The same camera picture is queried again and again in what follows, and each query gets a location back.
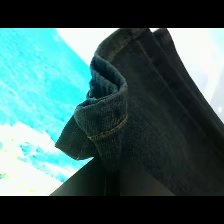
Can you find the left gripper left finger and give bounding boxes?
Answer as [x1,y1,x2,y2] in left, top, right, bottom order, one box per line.
[49,157,107,197]

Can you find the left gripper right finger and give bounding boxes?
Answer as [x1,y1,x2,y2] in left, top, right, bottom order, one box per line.
[105,159,176,197]

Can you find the dark blue jeans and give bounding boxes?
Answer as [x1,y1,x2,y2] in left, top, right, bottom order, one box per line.
[54,28,224,197]

